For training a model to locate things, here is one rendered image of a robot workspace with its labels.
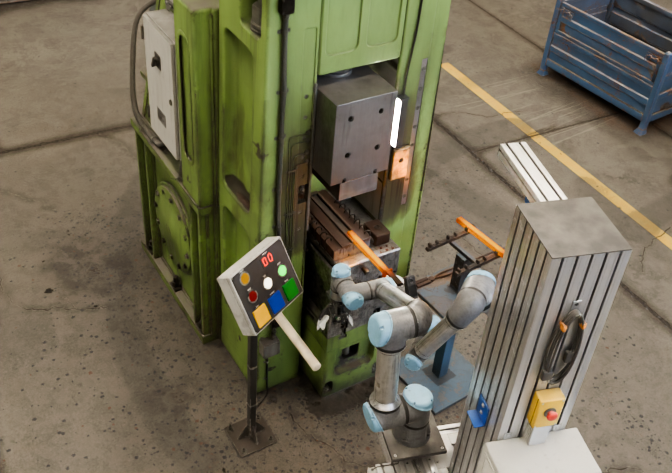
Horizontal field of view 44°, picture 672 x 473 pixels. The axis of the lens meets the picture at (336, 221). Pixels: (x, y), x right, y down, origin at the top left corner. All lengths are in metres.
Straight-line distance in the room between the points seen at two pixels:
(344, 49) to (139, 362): 2.15
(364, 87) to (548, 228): 1.33
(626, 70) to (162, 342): 4.30
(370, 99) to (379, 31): 0.28
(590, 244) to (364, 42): 1.47
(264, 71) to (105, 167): 2.98
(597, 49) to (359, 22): 4.13
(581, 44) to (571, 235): 5.06
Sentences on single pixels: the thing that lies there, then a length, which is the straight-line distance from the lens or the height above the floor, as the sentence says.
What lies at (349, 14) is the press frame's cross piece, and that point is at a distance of 3.42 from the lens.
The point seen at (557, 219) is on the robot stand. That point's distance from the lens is 2.51.
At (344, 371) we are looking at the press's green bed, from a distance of 4.46.
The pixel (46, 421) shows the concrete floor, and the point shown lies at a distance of 4.55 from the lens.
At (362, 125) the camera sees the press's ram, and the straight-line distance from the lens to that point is 3.52.
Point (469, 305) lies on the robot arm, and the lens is 3.27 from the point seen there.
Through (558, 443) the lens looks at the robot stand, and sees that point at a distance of 2.98.
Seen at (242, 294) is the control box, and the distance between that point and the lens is 3.43.
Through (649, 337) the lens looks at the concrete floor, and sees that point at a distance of 5.34.
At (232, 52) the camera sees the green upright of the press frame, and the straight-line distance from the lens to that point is 3.67.
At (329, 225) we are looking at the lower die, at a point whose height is 0.99.
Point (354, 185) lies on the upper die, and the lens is 3.68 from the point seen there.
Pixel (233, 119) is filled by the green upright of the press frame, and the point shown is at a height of 1.47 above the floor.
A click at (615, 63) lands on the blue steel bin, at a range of 7.26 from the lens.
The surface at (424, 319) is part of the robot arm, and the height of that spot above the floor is 1.44.
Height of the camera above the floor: 3.48
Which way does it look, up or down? 38 degrees down
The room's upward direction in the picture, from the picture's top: 5 degrees clockwise
